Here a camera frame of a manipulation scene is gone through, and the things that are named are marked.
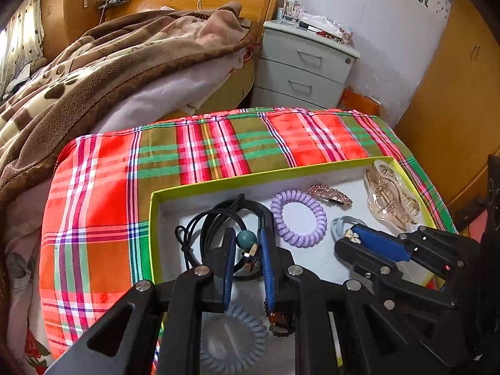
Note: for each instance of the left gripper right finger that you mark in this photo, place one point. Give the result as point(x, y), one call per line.
point(314, 305)

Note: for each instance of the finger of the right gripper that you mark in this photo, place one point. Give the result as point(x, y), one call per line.
point(383, 244)
point(362, 260)

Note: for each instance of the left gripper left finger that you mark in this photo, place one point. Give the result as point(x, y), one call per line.
point(156, 328)

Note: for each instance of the rhinestone hair clip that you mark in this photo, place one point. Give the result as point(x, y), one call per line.
point(329, 194)

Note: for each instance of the translucent beige claw clip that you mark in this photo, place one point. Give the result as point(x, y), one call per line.
point(389, 199)

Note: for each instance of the yellow-green shallow box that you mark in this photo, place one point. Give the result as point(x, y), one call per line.
point(227, 338)

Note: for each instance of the red green plaid cloth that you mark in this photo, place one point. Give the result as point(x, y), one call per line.
point(95, 225)

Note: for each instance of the floral white bedsheet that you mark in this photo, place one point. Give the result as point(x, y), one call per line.
point(26, 338)

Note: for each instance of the wooden door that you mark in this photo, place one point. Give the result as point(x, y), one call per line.
point(452, 123)

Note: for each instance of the white bedside drawer cabinet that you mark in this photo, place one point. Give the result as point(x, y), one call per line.
point(300, 69)

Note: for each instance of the clutter on bedside cabinet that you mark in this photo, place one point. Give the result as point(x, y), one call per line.
point(293, 13)

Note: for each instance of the brown patterned blanket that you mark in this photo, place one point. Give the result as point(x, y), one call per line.
point(106, 65)

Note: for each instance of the spotted curtain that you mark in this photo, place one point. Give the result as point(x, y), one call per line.
point(21, 41)

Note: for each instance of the wooden wardrobe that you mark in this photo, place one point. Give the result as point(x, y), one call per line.
point(64, 21)

